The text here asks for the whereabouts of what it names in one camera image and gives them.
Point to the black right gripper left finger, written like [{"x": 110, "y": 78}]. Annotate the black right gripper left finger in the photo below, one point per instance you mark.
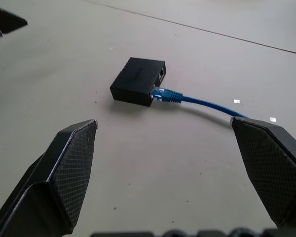
[{"x": 64, "y": 172}]

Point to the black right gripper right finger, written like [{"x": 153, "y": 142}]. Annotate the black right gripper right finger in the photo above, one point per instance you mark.
[{"x": 269, "y": 168}]

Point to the black network switch box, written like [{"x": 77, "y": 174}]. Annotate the black network switch box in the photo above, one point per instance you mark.
[{"x": 134, "y": 80}]

